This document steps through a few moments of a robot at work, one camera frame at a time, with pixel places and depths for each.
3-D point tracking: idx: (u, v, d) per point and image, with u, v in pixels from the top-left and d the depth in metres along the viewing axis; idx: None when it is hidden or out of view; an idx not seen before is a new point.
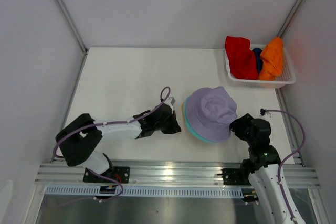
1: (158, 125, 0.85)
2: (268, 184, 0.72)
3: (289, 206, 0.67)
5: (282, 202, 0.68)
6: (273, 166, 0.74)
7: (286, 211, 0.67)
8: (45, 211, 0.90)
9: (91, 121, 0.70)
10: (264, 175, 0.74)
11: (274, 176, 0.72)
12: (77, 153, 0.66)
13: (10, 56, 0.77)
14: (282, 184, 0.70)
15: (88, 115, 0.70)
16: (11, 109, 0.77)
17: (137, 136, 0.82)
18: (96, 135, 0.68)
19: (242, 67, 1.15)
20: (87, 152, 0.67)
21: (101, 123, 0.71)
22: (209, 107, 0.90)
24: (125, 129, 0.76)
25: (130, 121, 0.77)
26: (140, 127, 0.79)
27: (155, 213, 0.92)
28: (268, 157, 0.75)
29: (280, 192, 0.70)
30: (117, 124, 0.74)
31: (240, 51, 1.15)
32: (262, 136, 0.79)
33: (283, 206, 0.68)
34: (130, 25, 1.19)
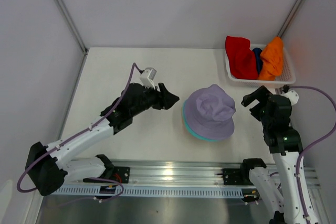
1: (134, 112, 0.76)
2: (283, 174, 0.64)
3: (303, 202, 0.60)
5: (295, 197, 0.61)
6: (291, 154, 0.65)
7: (300, 208, 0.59)
8: (45, 211, 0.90)
9: (45, 149, 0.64)
10: (279, 163, 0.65)
11: (291, 166, 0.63)
12: (43, 185, 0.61)
13: (10, 55, 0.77)
14: (300, 178, 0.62)
15: (40, 143, 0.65)
16: (11, 109, 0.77)
17: (115, 130, 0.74)
18: (52, 163, 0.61)
19: (243, 67, 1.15)
20: (55, 178, 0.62)
21: (54, 148, 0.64)
22: (203, 105, 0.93)
24: (91, 136, 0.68)
25: (93, 126, 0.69)
26: (108, 125, 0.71)
27: (155, 213, 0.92)
28: (288, 142, 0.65)
29: (296, 185, 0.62)
30: (73, 139, 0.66)
31: (240, 51, 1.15)
32: (281, 115, 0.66)
33: (297, 202, 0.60)
34: (130, 25, 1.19)
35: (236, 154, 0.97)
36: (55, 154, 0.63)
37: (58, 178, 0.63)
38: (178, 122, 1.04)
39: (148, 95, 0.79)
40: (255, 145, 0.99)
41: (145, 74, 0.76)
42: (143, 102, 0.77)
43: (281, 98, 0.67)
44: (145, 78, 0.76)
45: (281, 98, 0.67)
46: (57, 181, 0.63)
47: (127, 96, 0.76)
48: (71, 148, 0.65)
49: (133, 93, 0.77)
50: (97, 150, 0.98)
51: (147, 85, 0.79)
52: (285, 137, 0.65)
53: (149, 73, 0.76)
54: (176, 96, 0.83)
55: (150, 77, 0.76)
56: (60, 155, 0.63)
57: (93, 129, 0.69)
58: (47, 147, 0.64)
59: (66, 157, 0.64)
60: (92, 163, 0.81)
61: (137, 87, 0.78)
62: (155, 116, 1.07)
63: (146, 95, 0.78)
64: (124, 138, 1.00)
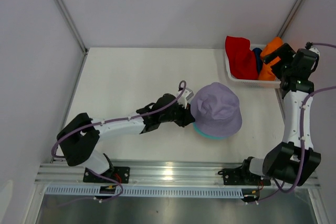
1: (164, 118, 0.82)
2: (289, 107, 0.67)
3: (302, 128, 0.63)
5: (295, 122, 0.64)
6: (301, 93, 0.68)
7: (297, 130, 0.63)
8: (45, 211, 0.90)
9: (88, 120, 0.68)
10: (287, 99, 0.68)
11: (298, 100, 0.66)
12: (75, 155, 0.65)
13: (10, 55, 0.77)
14: (304, 109, 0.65)
15: (85, 114, 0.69)
16: (10, 109, 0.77)
17: (142, 130, 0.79)
18: (95, 135, 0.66)
19: (242, 67, 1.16)
20: (85, 153, 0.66)
21: (98, 122, 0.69)
22: (204, 105, 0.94)
24: (127, 125, 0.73)
25: (132, 118, 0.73)
26: (143, 123, 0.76)
27: (155, 213, 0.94)
28: (300, 86, 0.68)
29: (298, 114, 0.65)
30: (116, 121, 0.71)
31: (240, 51, 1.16)
32: (303, 66, 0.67)
33: (295, 126, 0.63)
34: (130, 25, 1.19)
35: (236, 154, 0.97)
36: (98, 127, 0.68)
37: (87, 153, 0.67)
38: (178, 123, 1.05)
39: (178, 109, 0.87)
40: (255, 145, 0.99)
41: (185, 93, 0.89)
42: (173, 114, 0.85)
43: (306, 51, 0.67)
44: (182, 97, 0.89)
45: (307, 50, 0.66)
46: (84, 157, 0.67)
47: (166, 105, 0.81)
48: (111, 128, 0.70)
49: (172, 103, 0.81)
50: (97, 150, 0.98)
51: (180, 102, 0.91)
52: (299, 82, 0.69)
53: (187, 94, 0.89)
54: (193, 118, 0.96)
55: (187, 98, 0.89)
56: (102, 130, 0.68)
57: (130, 120, 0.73)
58: (91, 119, 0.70)
59: (104, 134, 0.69)
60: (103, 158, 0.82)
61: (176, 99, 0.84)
62: None
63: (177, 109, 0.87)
64: (124, 138, 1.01)
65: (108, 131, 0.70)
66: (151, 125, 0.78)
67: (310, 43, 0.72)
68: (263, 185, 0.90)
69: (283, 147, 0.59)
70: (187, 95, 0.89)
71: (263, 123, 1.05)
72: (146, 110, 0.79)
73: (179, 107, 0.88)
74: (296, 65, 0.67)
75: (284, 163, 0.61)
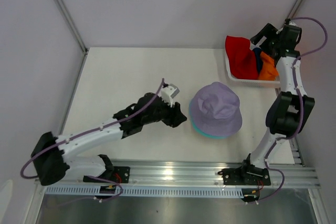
1: (146, 120, 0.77)
2: (282, 69, 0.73)
3: (296, 81, 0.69)
5: (290, 77, 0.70)
6: (290, 57, 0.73)
7: (292, 84, 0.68)
8: (45, 211, 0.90)
9: (53, 140, 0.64)
10: (281, 65, 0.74)
11: (289, 62, 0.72)
12: (48, 174, 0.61)
13: (10, 55, 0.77)
14: (295, 68, 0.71)
15: (51, 132, 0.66)
16: (10, 109, 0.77)
17: (123, 135, 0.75)
18: (59, 155, 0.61)
19: (241, 67, 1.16)
20: (59, 168, 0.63)
21: (63, 140, 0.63)
22: (205, 105, 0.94)
24: (100, 136, 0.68)
25: (105, 127, 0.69)
26: (119, 129, 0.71)
27: (155, 213, 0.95)
28: (290, 53, 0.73)
29: (291, 72, 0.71)
30: (84, 136, 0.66)
31: (240, 51, 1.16)
32: (289, 38, 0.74)
33: (290, 81, 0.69)
34: (130, 25, 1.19)
35: (236, 154, 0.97)
36: (63, 147, 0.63)
37: (61, 167, 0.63)
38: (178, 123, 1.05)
39: (163, 107, 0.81)
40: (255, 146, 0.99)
41: (168, 90, 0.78)
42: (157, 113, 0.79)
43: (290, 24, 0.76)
44: (167, 94, 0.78)
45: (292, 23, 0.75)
46: (58, 172, 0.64)
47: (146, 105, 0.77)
48: (79, 145, 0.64)
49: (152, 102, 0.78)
50: (97, 149, 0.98)
51: (166, 99, 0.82)
52: (287, 51, 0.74)
53: (172, 91, 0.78)
54: (185, 116, 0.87)
55: (172, 96, 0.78)
56: (67, 149, 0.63)
57: (104, 129, 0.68)
58: (57, 138, 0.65)
59: (73, 151, 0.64)
60: (94, 162, 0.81)
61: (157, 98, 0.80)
62: None
63: (161, 107, 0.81)
64: (124, 138, 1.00)
65: (77, 148, 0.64)
66: (133, 128, 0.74)
67: (287, 19, 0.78)
68: (263, 185, 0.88)
69: (282, 95, 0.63)
70: (172, 92, 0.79)
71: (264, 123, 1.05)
72: (126, 113, 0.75)
73: (165, 105, 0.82)
74: (284, 36, 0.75)
75: (284, 111, 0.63)
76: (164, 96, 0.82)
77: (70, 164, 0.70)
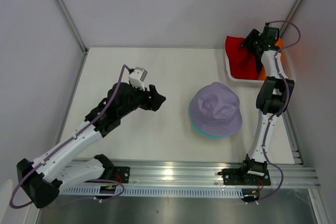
1: (122, 113, 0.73)
2: (266, 60, 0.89)
3: (278, 67, 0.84)
5: (272, 65, 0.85)
6: (272, 51, 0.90)
7: (275, 71, 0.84)
8: (45, 211, 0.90)
9: (30, 166, 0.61)
10: (264, 57, 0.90)
11: (271, 54, 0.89)
12: (38, 199, 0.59)
13: (10, 55, 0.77)
14: (277, 57, 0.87)
15: (25, 160, 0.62)
16: (10, 108, 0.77)
17: (103, 133, 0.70)
18: (40, 179, 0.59)
19: (240, 68, 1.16)
20: (49, 190, 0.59)
21: (39, 164, 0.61)
22: (205, 105, 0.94)
24: (76, 145, 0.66)
25: (77, 134, 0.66)
26: (94, 130, 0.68)
27: (155, 213, 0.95)
28: (271, 47, 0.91)
29: (273, 62, 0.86)
30: (59, 152, 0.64)
31: (239, 53, 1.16)
32: (270, 36, 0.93)
33: (273, 67, 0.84)
34: (130, 25, 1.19)
35: (236, 154, 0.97)
36: (41, 169, 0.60)
37: (51, 188, 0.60)
38: (178, 123, 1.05)
39: (136, 95, 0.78)
40: None
41: (136, 75, 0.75)
42: (130, 102, 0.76)
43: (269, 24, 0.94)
44: (135, 78, 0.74)
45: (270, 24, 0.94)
46: (52, 193, 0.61)
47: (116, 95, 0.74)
48: (57, 161, 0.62)
49: (121, 92, 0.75)
50: (97, 149, 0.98)
51: (137, 85, 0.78)
52: (269, 46, 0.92)
53: (140, 74, 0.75)
54: (163, 97, 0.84)
55: (141, 79, 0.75)
56: (46, 170, 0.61)
57: (78, 137, 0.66)
58: (32, 163, 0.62)
59: (53, 171, 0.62)
60: (90, 166, 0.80)
61: (125, 86, 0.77)
62: (155, 116, 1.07)
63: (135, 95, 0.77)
64: (124, 138, 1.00)
65: (57, 166, 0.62)
66: (109, 123, 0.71)
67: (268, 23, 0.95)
68: (263, 185, 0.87)
69: (268, 78, 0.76)
70: (140, 75, 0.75)
71: None
72: (97, 110, 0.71)
73: (137, 92, 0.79)
74: (265, 35, 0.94)
75: (271, 94, 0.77)
76: (133, 83, 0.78)
77: (61, 180, 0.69)
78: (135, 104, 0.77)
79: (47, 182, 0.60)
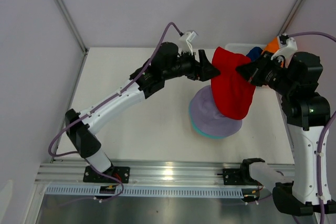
1: (166, 75, 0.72)
2: (301, 148, 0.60)
3: (319, 181, 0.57)
5: (312, 174, 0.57)
6: (315, 129, 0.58)
7: (314, 186, 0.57)
8: (45, 211, 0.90)
9: (77, 116, 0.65)
10: (298, 137, 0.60)
11: (313, 143, 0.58)
12: (83, 148, 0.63)
13: (11, 56, 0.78)
14: (320, 157, 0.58)
15: (74, 110, 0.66)
16: (11, 109, 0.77)
17: (147, 95, 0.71)
18: (85, 129, 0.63)
19: (232, 108, 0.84)
20: (92, 141, 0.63)
21: (85, 115, 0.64)
22: (205, 104, 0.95)
24: (121, 102, 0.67)
25: (122, 92, 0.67)
26: (138, 89, 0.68)
27: (155, 213, 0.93)
28: (314, 110, 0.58)
29: (314, 162, 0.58)
30: (104, 106, 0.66)
31: (234, 85, 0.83)
32: (308, 80, 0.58)
33: (312, 179, 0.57)
34: (130, 24, 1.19)
35: (235, 155, 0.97)
36: (87, 120, 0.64)
37: (95, 139, 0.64)
38: (178, 123, 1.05)
39: (184, 61, 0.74)
40: (255, 146, 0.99)
41: (185, 35, 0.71)
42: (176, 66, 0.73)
43: (288, 50, 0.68)
44: (185, 40, 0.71)
45: (278, 56, 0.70)
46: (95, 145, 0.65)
47: (160, 56, 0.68)
48: (102, 115, 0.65)
49: (167, 53, 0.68)
50: None
51: (185, 49, 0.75)
52: (313, 110, 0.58)
53: (189, 35, 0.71)
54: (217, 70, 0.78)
55: (189, 40, 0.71)
56: (91, 121, 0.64)
57: (122, 94, 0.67)
58: (79, 114, 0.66)
59: (98, 123, 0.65)
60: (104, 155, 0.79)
61: (171, 45, 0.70)
62: (155, 116, 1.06)
63: (181, 60, 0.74)
64: (124, 138, 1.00)
65: (101, 119, 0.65)
66: (154, 84, 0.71)
67: (285, 35, 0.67)
68: (263, 185, 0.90)
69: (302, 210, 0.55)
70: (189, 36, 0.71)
71: (262, 124, 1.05)
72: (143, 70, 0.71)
73: (185, 58, 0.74)
74: (297, 77, 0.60)
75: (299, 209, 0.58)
76: (183, 46, 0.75)
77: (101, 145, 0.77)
78: (181, 70, 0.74)
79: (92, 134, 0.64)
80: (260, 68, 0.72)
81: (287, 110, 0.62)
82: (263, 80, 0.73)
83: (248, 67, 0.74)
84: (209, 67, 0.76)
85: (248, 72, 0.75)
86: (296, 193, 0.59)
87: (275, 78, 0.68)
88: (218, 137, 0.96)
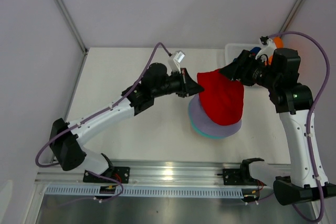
1: (156, 94, 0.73)
2: (292, 134, 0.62)
3: (313, 163, 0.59)
5: (306, 158, 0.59)
6: (301, 113, 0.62)
7: (310, 169, 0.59)
8: (45, 211, 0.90)
9: (66, 126, 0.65)
10: (287, 123, 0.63)
11: (301, 125, 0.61)
12: (66, 161, 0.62)
13: (12, 55, 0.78)
14: (311, 138, 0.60)
15: (63, 119, 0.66)
16: (11, 109, 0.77)
17: (135, 112, 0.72)
18: (73, 140, 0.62)
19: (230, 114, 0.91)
20: (77, 155, 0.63)
21: (75, 125, 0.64)
22: (201, 106, 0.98)
24: (112, 115, 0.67)
25: (114, 106, 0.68)
26: (129, 105, 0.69)
27: (155, 213, 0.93)
28: (298, 96, 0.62)
29: (306, 145, 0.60)
30: (94, 117, 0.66)
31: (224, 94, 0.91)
32: (290, 70, 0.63)
33: (306, 162, 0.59)
34: (130, 25, 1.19)
35: (235, 154, 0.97)
36: (76, 130, 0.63)
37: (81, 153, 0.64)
38: (178, 123, 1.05)
39: (172, 80, 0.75)
40: (255, 145, 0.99)
41: (172, 55, 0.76)
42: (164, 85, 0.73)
43: (269, 49, 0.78)
44: (172, 60, 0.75)
45: (262, 55, 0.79)
46: (79, 158, 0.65)
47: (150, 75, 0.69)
48: (91, 126, 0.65)
49: (156, 73, 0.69)
50: (96, 149, 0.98)
51: (174, 69, 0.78)
52: (296, 96, 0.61)
53: (177, 54, 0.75)
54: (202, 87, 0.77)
55: (177, 61, 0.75)
56: (81, 132, 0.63)
57: (114, 109, 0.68)
58: (68, 124, 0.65)
59: (87, 134, 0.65)
60: (101, 159, 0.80)
61: (161, 66, 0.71)
62: (155, 116, 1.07)
63: (170, 79, 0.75)
64: (124, 138, 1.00)
65: (90, 130, 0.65)
66: (144, 103, 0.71)
67: (265, 36, 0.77)
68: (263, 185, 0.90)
69: (302, 194, 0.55)
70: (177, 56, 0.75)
71: (261, 124, 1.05)
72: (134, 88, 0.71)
73: (174, 77, 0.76)
74: (281, 69, 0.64)
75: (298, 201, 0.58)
76: (171, 66, 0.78)
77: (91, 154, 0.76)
78: (169, 88, 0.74)
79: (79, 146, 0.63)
80: (244, 66, 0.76)
81: (275, 100, 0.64)
82: (251, 80, 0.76)
83: (231, 70, 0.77)
84: (192, 83, 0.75)
85: (233, 73, 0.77)
86: (295, 180, 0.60)
87: (261, 74, 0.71)
88: (217, 137, 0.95)
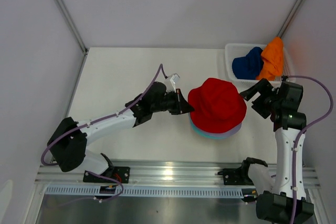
1: (154, 109, 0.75)
2: (280, 146, 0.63)
3: (294, 175, 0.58)
5: (287, 168, 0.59)
6: (291, 130, 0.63)
7: (289, 179, 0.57)
8: (45, 211, 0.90)
9: (75, 124, 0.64)
10: (279, 137, 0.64)
11: (290, 140, 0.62)
12: (66, 160, 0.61)
13: (11, 55, 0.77)
14: (296, 153, 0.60)
15: (71, 118, 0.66)
16: (10, 109, 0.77)
17: (134, 123, 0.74)
18: (82, 138, 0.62)
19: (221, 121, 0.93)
20: (79, 154, 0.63)
21: (84, 124, 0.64)
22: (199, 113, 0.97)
24: (116, 121, 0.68)
25: (121, 113, 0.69)
26: (133, 116, 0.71)
27: (155, 213, 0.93)
28: (292, 119, 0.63)
29: (291, 157, 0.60)
30: (103, 120, 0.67)
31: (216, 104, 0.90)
32: (291, 97, 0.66)
33: (287, 172, 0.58)
34: (130, 25, 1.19)
35: (236, 154, 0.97)
36: (85, 129, 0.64)
37: (82, 152, 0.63)
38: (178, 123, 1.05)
39: (168, 98, 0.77)
40: (255, 146, 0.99)
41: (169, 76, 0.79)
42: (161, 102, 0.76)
43: None
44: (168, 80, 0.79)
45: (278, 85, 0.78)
46: (78, 158, 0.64)
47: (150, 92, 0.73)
48: (99, 128, 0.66)
49: (156, 90, 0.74)
50: (96, 150, 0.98)
51: (169, 89, 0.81)
52: (291, 116, 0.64)
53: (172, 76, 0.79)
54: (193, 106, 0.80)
55: (174, 82, 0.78)
56: (89, 131, 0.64)
57: (119, 116, 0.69)
58: (77, 123, 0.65)
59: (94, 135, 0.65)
60: (101, 159, 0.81)
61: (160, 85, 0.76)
62: (155, 116, 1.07)
63: (167, 97, 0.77)
64: (125, 138, 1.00)
65: (97, 131, 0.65)
66: (144, 116, 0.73)
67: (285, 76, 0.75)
68: None
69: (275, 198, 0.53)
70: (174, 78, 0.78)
71: (262, 124, 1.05)
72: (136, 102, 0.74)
73: (170, 96, 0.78)
74: (283, 94, 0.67)
75: (273, 213, 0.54)
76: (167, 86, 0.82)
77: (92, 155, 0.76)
78: (164, 105, 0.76)
79: (83, 142, 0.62)
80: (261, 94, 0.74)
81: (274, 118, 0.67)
82: (262, 107, 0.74)
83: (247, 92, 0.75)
84: (185, 102, 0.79)
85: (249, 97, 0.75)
86: (275, 190, 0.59)
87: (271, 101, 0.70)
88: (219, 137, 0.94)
